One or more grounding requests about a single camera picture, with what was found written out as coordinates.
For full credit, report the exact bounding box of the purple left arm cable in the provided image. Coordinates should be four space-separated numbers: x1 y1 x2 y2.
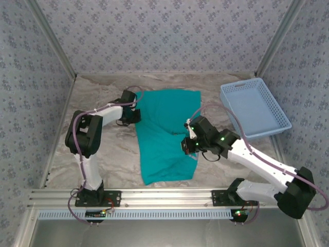
67 86 144 225

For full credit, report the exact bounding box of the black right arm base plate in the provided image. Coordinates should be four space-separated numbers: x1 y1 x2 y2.
211 189 259 207

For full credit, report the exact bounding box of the aluminium mounting rail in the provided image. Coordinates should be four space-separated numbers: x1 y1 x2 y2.
27 187 280 209

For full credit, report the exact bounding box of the thin red wire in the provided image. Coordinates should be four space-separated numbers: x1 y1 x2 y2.
241 198 259 210
105 197 116 214

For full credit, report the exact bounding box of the grey metal panel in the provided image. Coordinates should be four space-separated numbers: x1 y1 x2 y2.
30 218 308 247

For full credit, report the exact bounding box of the aluminium frame post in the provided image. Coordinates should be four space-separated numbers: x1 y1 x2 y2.
253 0 307 80
24 0 78 80

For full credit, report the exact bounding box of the short aluminium frame leg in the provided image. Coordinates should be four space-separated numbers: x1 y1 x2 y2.
295 216 321 247
12 208 39 247

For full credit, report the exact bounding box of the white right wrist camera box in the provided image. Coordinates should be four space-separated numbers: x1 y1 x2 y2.
184 118 198 142

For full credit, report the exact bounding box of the light blue plastic basket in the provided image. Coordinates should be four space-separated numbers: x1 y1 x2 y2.
220 78 293 140

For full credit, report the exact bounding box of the white slotted cable duct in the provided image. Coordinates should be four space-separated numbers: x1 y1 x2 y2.
38 208 234 221

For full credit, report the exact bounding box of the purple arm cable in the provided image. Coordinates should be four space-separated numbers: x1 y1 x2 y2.
189 104 329 225
67 86 144 225

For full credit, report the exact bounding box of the teal t-shirt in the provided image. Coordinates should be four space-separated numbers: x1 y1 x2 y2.
135 89 202 186

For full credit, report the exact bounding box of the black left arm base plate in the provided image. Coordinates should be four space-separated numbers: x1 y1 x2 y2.
75 190 122 207

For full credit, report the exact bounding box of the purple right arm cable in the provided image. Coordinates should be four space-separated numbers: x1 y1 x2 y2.
189 104 329 225

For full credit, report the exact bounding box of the aluminium table side rail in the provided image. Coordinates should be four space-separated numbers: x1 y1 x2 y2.
253 76 290 170
40 77 78 190

